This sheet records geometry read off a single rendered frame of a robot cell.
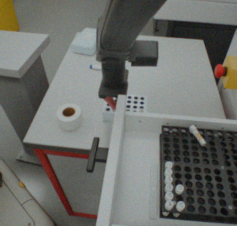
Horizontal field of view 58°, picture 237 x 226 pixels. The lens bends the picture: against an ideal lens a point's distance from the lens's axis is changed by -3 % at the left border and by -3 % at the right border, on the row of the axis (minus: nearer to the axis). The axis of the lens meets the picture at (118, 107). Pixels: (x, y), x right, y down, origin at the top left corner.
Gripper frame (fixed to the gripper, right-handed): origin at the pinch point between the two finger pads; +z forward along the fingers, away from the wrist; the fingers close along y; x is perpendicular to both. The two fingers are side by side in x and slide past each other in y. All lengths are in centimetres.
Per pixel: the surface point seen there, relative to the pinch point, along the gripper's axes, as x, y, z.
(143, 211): -9.1, -28.4, -2.6
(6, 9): 147, 180, 51
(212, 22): -38, 59, 2
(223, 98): -36.6, 17.3, 10.5
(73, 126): 11.2, -5.8, 3.3
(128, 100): -3.3, 4.3, 1.7
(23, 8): 171, 252, 83
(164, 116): -12.4, -9.4, -8.1
